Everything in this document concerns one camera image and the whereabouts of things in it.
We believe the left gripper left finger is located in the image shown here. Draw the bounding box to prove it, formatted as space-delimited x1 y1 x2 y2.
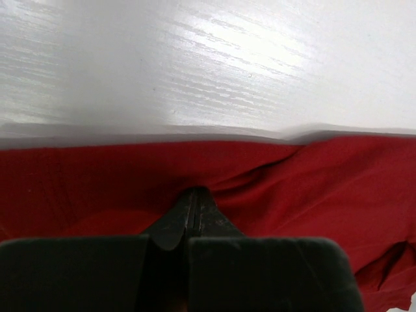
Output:
1 190 195 311

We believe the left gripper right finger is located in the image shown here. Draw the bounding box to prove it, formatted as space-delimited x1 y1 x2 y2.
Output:
187 188 364 311

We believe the red t shirt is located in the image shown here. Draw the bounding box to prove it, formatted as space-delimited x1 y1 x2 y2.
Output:
1 136 415 311

